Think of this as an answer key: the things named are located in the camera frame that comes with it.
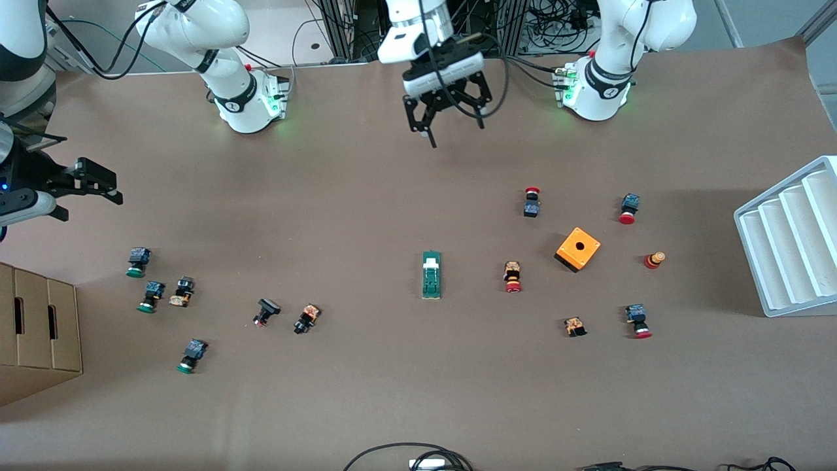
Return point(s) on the red mushroom button blue block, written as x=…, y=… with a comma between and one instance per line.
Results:
x=630, y=203
x=635, y=314

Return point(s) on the brown cardboard box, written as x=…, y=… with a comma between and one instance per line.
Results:
x=33, y=327

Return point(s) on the orange button enclosure box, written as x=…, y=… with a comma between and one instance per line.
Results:
x=585, y=256

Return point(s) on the black round button orange block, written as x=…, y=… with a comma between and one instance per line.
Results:
x=307, y=317

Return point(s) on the red button black block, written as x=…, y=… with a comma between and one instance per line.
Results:
x=531, y=209

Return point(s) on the white stepped tray rack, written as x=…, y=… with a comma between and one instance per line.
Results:
x=785, y=261

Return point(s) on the aluminium profile bar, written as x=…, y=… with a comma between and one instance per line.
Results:
x=822, y=16
x=727, y=19

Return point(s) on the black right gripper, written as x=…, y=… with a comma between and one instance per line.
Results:
x=34, y=175

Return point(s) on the green mushroom push button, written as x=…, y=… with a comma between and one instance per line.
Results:
x=138, y=258
x=195, y=350
x=153, y=291

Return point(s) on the black square push button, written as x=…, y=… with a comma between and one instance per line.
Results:
x=268, y=306

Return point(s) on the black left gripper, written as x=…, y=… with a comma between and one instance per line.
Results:
x=446, y=97

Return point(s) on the small white device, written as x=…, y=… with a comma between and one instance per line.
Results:
x=428, y=464

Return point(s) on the red orange button head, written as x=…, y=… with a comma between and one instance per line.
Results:
x=654, y=260

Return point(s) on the red mushroom button orange block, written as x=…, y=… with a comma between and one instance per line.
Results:
x=512, y=271

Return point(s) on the orange black contact block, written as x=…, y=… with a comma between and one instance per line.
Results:
x=575, y=326

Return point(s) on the green terminal block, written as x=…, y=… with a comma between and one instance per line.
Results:
x=431, y=281

